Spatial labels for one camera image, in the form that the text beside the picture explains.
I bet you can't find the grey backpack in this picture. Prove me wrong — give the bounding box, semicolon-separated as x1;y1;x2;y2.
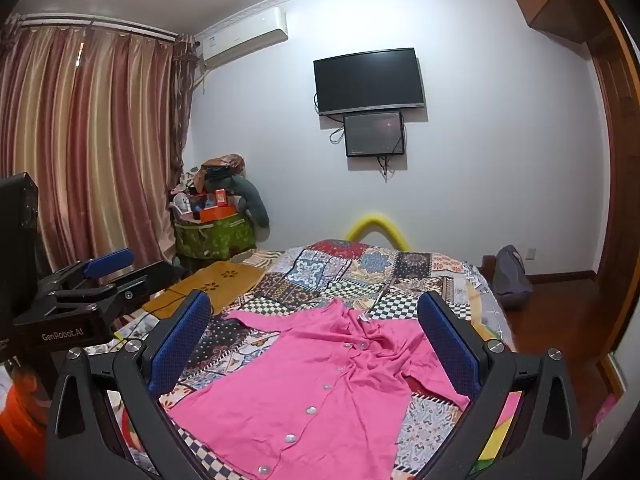
492;245;534;311

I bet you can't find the brown bag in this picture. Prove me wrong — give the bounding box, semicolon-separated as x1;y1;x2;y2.
199;154;246;182

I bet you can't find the white air conditioner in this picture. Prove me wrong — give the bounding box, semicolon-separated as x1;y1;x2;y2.
195;7;290;69

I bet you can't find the striped pink curtain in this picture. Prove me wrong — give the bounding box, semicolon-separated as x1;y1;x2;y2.
0;25;197;281

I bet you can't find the white printed bedsheet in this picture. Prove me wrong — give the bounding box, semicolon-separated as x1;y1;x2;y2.
464;264;507;342

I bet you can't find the brown wooden door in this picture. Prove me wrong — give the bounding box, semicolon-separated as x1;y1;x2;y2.
575;0;640;393

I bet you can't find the patchwork printed blanket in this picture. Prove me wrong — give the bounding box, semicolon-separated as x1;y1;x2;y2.
85;239;521;480

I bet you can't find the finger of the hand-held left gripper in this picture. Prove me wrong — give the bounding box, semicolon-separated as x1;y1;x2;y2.
52;262;188;309
37;249;136;302

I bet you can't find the yellow foam tube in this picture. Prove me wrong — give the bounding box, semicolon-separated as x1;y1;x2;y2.
346;214;408;252

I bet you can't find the orange box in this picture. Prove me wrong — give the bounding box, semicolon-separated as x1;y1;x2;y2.
192;204;236;222

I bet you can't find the green patterned storage bag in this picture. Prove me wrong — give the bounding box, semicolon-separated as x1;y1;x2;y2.
174;214;257;267

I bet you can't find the small black monitor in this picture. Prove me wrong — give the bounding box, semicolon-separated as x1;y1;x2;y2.
343;111;406;158

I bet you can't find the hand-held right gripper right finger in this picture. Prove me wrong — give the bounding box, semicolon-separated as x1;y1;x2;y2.
415;290;586;480

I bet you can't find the thin black cable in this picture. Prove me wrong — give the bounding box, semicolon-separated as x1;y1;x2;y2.
149;284;202;312

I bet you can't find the black wall television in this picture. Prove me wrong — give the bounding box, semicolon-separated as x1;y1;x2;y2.
313;48;427;117

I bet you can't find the curtain rod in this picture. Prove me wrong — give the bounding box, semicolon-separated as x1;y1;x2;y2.
5;12;182;42

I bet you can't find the mustard yellow pillow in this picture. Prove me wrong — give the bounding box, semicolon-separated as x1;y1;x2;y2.
141;260;266;321

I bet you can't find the yellow printed sheet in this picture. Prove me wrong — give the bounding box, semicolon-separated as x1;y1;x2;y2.
477;392;523;463

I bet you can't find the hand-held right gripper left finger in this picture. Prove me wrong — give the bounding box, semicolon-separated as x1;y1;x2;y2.
45;290;216;480

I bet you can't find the pink button shirt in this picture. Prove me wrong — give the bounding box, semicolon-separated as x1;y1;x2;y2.
167;297;471;480

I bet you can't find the orange plastic item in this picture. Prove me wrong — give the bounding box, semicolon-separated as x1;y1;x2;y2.
0;385;49;463

